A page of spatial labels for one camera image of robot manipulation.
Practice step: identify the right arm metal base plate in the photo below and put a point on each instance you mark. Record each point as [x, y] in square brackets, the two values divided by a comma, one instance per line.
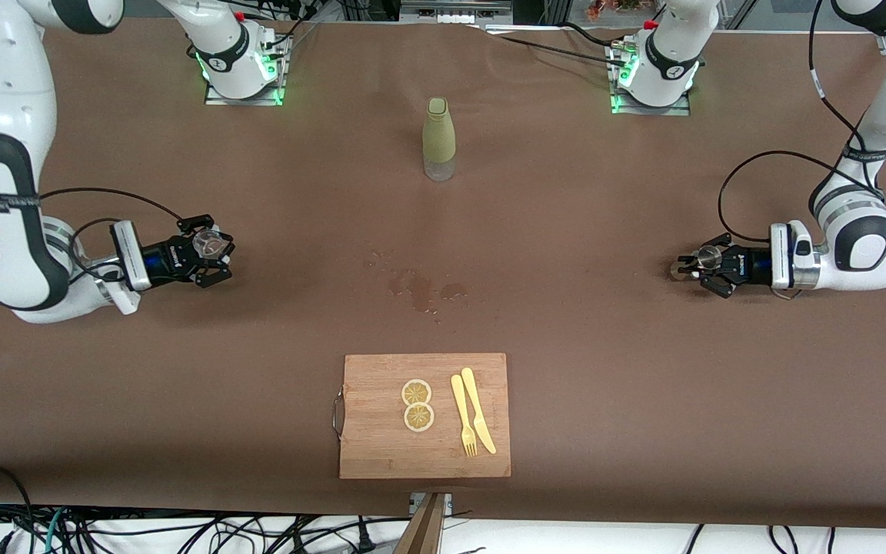
[274, 96]

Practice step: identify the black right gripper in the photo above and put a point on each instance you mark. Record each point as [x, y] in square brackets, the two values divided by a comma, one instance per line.
[164, 256]

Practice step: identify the clear glass cup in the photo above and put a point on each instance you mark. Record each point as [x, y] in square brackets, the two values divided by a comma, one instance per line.
[208, 242]

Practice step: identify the lemon slice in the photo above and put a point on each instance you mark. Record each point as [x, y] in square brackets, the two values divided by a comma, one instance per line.
[418, 417]
[416, 392]

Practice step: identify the green sleeved glass bottle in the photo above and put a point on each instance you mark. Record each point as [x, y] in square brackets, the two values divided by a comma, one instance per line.
[439, 135]

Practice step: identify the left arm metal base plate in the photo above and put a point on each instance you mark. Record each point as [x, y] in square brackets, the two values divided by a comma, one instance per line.
[681, 110]

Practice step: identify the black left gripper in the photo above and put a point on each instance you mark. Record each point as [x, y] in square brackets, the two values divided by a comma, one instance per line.
[747, 265]

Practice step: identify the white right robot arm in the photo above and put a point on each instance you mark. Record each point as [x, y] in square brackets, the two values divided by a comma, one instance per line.
[4, 92]

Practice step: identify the yellow plastic fork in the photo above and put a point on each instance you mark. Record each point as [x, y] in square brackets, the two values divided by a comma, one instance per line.
[461, 412]

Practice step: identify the bamboo cutting board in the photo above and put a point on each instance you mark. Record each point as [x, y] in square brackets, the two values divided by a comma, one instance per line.
[381, 446]

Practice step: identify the wooden post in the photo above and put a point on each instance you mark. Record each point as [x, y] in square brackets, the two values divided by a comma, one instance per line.
[424, 531]

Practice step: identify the brown table cover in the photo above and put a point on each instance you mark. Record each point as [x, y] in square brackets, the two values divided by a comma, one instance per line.
[181, 385]

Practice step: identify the steel measuring jigger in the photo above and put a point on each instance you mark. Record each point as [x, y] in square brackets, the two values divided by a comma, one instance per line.
[708, 259]

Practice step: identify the metal bracket under post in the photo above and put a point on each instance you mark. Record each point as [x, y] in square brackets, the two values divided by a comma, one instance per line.
[414, 502]

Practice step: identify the yellow plastic knife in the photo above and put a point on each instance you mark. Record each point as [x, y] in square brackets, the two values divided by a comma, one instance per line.
[478, 412]

